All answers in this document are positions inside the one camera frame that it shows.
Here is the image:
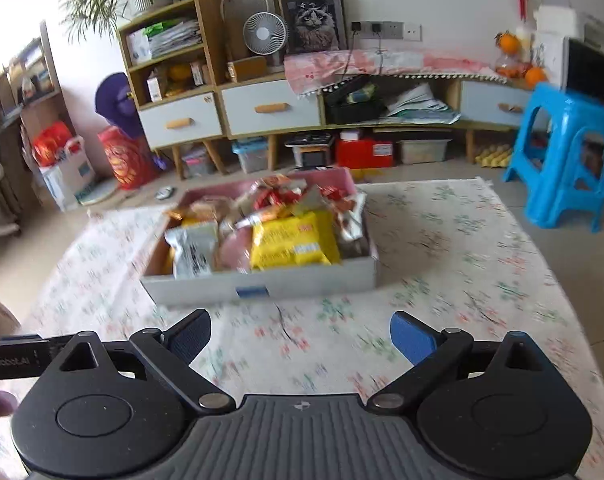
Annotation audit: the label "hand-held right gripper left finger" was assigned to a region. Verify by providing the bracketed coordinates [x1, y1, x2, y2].
[36, 309, 235, 413]

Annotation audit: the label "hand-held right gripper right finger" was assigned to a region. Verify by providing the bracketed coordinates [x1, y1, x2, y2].
[366, 311, 568, 408]

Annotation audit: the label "white packet black lettering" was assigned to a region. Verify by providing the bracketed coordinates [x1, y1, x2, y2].
[164, 220, 220, 279]

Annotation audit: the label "silver box pink inside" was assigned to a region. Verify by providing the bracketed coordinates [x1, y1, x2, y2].
[140, 167, 380, 307]

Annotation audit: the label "beige brown printed packet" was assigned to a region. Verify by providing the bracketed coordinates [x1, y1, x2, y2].
[189, 196, 233, 222]

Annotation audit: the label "white packet red print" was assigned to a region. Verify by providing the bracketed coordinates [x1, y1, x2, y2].
[332, 187, 370, 256]

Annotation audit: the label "yellow packet red label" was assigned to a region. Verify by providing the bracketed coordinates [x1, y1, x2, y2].
[250, 211, 341, 272]

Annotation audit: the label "orange printed snack packet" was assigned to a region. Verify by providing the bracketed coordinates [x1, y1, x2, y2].
[236, 205, 303, 231]

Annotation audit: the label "red packet white lettering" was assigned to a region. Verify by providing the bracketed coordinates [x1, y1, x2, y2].
[254, 180, 305, 211]

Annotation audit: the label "floral tablecloth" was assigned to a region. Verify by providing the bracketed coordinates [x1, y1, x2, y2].
[19, 177, 604, 480]

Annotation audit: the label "round white tray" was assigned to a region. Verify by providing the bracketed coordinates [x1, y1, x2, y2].
[76, 177, 120, 206]

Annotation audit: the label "clear box pink contents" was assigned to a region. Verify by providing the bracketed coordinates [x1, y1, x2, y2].
[182, 146, 215, 178]

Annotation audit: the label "clear plastic storage box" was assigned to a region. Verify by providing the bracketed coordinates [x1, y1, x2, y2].
[397, 139, 451, 165]

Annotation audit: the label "blue lid storage box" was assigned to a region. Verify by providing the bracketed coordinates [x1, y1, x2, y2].
[232, 137, 270, 175]

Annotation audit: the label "red gold printed bag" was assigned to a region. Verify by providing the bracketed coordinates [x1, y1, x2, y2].
[98, 126, 160, 191]

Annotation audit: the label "red box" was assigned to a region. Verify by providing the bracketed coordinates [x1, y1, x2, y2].
[336, 139, 395, 170]

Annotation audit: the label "white paper shopping bag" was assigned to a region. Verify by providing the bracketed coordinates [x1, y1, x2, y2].
[39, 135, 97, 211]

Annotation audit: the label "yellow egg tray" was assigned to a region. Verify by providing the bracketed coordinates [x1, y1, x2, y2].
[474, 144, 513, 167]

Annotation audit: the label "black and white device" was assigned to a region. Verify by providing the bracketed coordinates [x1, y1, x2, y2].
[284, 132, 333, 168]

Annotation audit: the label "red gift bag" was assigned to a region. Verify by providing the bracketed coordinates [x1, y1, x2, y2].
[32, 121, 75, 168]

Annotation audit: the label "loose pile of papers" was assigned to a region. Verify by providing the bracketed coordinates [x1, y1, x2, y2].
[382, 82, 462, 125]

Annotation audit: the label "black bag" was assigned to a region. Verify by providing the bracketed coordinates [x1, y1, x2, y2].
[324, 76, 387, 125]

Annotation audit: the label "low wooden console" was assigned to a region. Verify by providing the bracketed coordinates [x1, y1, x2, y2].
[217, 72, 548, 171]

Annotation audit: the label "purple plush toy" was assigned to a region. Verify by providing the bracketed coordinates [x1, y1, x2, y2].
[94, 72, 147, 140]

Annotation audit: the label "brown wooden rack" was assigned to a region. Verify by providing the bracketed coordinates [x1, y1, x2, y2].
[0, 20, 65, 241]

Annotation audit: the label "yellow fruit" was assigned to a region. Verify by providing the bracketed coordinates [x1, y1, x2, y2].
[167, 62, 193, 96]

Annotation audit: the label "flat cardboard box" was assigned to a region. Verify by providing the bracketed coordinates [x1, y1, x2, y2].
[226, 56, 267, 82]

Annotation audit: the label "pink fringed cloth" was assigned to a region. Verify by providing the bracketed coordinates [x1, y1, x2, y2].
[283, 49, 510, 101]

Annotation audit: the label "blue plastic stool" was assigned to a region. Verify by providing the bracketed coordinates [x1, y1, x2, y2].
[502, 82, 604, 233]

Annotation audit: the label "glass jar with oranges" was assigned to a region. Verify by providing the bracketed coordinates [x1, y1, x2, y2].
[496, 52, 525, 78]

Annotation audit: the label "white carton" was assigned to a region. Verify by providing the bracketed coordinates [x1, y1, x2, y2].
[126, 30, 153, 65]

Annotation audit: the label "stack of papers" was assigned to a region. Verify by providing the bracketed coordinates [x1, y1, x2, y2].
[144, 19, 203, 58]

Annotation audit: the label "tall wooden shelf cabinet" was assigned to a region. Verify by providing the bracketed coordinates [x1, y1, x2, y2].
[118, 0, 227, 181]

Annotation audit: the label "white printed box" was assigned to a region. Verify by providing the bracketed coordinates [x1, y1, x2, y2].
[529, 32, 568, 86]

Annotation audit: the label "white desk fan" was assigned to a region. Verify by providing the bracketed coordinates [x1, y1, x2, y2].
[243, 11, 289, 68]

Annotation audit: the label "black microwave oven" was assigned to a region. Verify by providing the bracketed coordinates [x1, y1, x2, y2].
[564, 37, 604, 106]

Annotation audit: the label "framed cat picture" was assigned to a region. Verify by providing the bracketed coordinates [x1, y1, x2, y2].
[272, 0, 349, 56]

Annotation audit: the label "white drawer orange handle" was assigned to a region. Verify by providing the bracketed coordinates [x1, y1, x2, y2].
[138, 94, 223, 150]
[222, 80, 323, 137]

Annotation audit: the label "pale blue drawer wooden handle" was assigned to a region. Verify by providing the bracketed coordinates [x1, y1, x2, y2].
[459, 80, 535, 123]

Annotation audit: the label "black power cable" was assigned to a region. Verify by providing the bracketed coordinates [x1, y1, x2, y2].
[339, 30, 385, 91]

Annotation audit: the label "wall socket panel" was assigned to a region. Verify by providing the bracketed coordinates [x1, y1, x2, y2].
[351, 21, 423, 42]

